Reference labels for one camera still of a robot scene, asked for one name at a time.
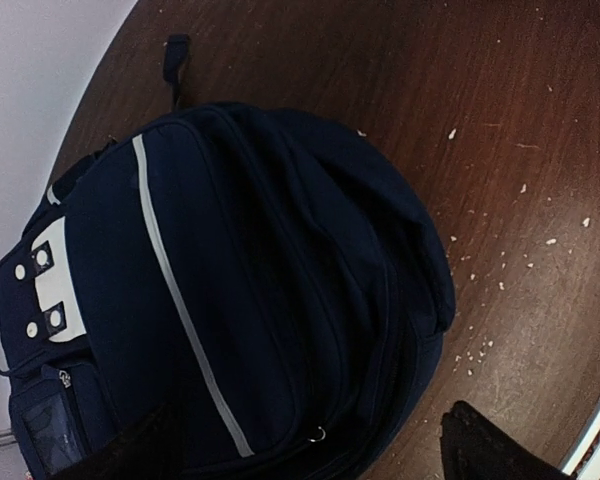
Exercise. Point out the navy blue student backpack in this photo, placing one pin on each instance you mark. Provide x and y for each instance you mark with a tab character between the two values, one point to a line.
267	272

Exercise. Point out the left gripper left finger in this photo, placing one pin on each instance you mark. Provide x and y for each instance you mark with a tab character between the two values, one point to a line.
153	448

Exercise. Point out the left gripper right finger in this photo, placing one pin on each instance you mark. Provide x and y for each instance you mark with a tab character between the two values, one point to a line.
473	448

